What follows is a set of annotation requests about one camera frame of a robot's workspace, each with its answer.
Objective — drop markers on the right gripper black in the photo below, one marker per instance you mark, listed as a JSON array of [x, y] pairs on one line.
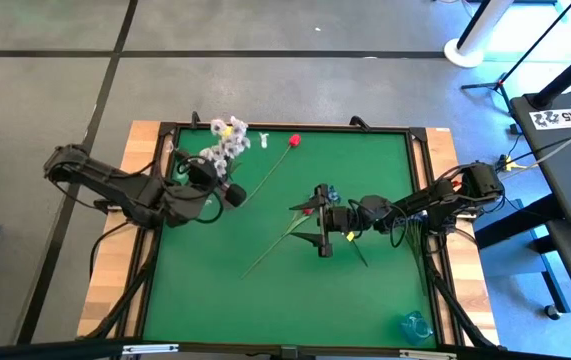
[[340, 219]]

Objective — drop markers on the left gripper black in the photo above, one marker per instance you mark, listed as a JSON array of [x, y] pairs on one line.
[[201, 174]]

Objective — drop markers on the red tulip with leaves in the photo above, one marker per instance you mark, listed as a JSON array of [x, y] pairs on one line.
[[308, 212]]

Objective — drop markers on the blue artificial flower bunch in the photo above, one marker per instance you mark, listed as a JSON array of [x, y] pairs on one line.
[[334, 192]]

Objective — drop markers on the yellow artificial tulip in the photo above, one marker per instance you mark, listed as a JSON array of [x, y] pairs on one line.
[[226, 131]]

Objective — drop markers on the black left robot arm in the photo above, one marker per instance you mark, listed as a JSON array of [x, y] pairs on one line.
[[115, 187]]

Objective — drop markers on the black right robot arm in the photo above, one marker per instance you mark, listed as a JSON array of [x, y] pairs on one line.
[[440, 197]]

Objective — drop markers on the teal translucent vase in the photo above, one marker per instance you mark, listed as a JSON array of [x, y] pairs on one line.
[[415, 328]]

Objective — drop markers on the small yellow tag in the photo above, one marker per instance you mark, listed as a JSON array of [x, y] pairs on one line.
[[350, 236]]

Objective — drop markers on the black clamp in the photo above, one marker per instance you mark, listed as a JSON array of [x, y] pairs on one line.
[[359, 121], [195, 119]]

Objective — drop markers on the red tulip with bare stem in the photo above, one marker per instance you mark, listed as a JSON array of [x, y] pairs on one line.
[[294, 140]]

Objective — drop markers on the green table mat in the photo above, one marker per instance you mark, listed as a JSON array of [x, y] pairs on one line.
[[265, 310]]

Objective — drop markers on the thin black tripod stand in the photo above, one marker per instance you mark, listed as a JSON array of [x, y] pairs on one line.
[[480, 86]]

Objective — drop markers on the white pillar with round base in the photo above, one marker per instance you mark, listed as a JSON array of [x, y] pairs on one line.
[[470, 50]]

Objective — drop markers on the black slanted pole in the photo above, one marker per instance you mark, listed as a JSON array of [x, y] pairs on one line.
[[472, 27]]

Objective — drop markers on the black caster wheel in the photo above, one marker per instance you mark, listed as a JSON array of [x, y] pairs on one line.
[[551, 312]]

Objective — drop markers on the white printed paper label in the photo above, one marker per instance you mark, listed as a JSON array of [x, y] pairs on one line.
[[547, 119]]

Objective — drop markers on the dark grey desk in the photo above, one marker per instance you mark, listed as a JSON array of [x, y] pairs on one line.
[[565, 165]]

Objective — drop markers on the thick black beam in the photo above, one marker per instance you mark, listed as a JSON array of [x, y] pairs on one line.
[[570, 72]]

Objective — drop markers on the silver metal bracket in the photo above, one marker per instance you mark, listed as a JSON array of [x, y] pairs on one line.
[[427, 354], [150, 349]]

